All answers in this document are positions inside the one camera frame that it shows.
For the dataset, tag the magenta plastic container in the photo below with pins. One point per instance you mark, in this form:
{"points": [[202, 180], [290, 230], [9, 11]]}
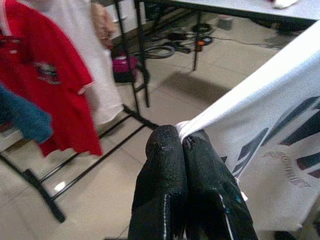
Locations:
{"points": [[125, 67]]}

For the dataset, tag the red shirt with white trim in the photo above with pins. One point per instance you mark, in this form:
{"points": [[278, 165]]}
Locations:
{"points": [[50, 62]]}

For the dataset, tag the navy blue shirt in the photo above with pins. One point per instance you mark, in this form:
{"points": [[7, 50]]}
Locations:
{"points": [[22, 117]]}

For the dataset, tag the small grey box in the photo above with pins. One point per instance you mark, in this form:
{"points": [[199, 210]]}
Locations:
{"points": [[225, 23]]}

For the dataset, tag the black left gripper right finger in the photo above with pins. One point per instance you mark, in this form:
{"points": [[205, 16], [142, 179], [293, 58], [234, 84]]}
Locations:
{"points": [[212, 195]]}

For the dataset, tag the plain white shirt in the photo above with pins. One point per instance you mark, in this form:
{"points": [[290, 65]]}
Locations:
{"points": [[285, 3]]}

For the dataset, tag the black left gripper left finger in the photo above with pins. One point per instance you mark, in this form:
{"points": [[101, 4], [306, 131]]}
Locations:
{"points": [[160, 175]]}

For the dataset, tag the white black print T-shirt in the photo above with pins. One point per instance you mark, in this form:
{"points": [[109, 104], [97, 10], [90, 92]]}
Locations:
{"points": [[275, 100]]}

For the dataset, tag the pale pink shirt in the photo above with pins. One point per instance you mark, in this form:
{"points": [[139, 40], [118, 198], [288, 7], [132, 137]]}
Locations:
{"points": [[95, 75]]}

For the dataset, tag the black clothes rack frame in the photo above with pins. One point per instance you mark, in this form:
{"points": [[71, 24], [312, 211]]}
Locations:
{"points": [[142, 75]]}

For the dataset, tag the black metal table frame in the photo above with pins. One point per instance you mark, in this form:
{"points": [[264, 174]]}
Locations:
{"points": [[196, 50]]}

